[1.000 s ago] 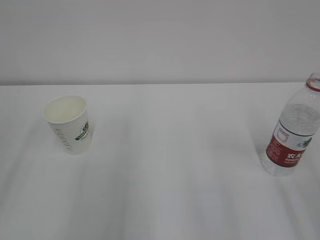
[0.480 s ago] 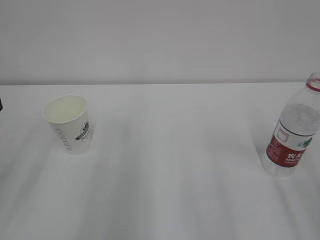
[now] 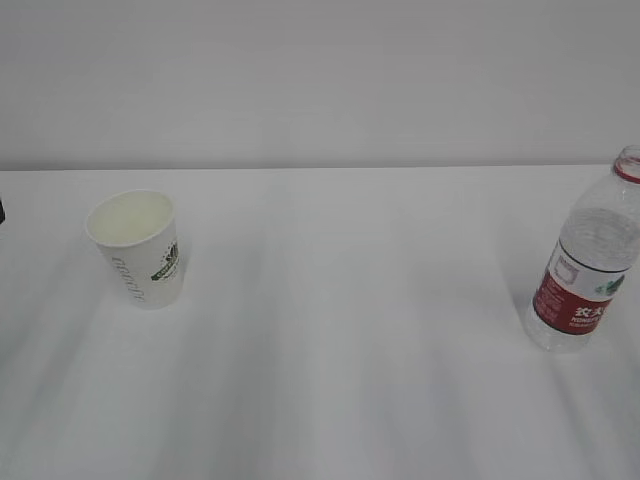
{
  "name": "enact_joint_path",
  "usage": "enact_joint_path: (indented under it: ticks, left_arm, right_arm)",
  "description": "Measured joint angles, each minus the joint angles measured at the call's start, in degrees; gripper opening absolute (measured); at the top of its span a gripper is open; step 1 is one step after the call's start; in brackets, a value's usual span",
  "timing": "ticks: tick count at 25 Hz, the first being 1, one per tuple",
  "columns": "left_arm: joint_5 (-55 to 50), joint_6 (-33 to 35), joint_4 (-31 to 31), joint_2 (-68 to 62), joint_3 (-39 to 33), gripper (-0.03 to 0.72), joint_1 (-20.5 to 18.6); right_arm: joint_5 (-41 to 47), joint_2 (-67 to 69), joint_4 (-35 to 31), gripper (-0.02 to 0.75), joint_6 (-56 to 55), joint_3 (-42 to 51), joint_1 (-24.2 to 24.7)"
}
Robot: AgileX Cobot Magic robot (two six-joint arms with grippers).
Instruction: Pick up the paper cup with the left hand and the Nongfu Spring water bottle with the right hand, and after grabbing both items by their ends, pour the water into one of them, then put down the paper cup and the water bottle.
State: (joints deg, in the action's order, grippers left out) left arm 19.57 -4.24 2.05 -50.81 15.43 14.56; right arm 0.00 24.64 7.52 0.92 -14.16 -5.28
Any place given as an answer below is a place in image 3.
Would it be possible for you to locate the white paper cup green logo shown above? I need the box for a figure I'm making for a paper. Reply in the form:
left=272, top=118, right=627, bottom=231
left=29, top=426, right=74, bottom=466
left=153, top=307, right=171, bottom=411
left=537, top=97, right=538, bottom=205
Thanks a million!
left=86, top=190, right=184, bottom=310

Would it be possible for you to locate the clear water bottle red label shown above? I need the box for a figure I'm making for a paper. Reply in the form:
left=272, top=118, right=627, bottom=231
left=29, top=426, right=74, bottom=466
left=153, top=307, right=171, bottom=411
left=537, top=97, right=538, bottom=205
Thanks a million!
left=522, top=145, right=639, bottom=353

